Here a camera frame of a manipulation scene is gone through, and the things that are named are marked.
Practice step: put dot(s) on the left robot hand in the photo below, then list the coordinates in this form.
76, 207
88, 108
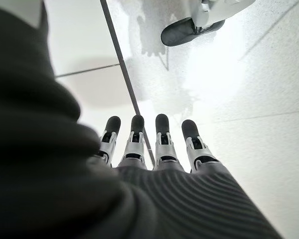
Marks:
64, 186

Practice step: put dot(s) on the black left robot foot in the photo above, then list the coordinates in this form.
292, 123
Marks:
182, 32

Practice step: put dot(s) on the silver left robot leg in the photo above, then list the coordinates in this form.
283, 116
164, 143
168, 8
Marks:
221, 10

